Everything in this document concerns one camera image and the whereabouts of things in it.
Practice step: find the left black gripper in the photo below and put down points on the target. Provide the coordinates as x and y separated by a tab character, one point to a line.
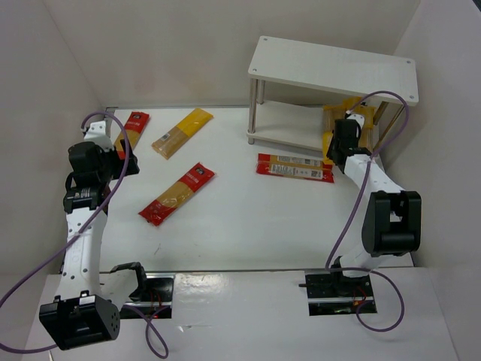
128	162

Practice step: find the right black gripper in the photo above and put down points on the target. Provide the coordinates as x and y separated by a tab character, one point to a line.
335	147

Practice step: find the yellow spaghetti bag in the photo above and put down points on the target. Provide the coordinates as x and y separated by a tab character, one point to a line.
173	140
330	114

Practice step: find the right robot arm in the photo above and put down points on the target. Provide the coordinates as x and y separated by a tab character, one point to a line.
392	223

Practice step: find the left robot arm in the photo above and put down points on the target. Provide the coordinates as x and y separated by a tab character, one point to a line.
85	310

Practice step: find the yellow spaghetti bags on shelf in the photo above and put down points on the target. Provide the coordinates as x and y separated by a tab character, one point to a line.
368	112

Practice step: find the white two-tier shelf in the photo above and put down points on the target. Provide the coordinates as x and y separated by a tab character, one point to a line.
336	73

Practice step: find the red spaghetti bag far left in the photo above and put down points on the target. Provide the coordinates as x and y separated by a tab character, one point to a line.
134	127

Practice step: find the red spaghetti bag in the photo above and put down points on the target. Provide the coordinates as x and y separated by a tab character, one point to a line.
161	208
134	127

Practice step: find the yellow spaghetti bag top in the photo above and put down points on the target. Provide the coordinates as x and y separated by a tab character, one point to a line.
173	140

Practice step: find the red spaghetti bag label up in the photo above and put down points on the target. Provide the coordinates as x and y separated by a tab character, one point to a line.
294	167

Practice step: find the red spaghetti bag centre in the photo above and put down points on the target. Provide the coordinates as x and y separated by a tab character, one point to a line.
161	208

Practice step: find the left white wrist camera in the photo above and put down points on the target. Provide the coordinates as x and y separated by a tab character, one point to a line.
99	134

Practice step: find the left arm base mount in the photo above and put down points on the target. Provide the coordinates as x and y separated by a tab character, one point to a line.
158	294

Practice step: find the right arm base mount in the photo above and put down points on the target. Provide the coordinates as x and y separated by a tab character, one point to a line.
330	294

